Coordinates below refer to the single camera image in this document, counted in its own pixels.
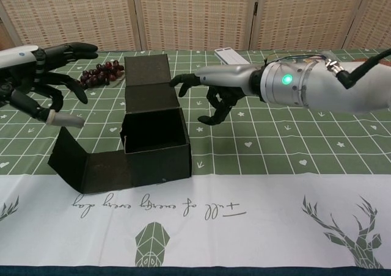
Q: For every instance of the white folding stand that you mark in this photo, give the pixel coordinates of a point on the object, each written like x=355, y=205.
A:
x=229, y=56

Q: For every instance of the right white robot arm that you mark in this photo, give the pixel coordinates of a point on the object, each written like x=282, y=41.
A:
x=320, y=89

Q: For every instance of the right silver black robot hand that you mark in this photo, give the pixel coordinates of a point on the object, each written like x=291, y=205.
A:
x=226, y=74

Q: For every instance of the dark red grape bunch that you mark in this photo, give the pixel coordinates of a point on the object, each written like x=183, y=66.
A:
x=100, y=74

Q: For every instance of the bamboo folding screen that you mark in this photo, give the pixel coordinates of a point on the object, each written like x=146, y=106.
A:
x=183, y=13

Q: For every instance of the green checked deer tablecloth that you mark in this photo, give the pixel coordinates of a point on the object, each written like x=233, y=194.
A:
x=275, y=196

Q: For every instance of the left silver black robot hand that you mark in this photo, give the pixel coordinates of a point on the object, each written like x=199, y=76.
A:
x=18, y=56

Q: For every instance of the black foldable cardboard box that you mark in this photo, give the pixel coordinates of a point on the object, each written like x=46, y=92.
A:
x=159, y=163

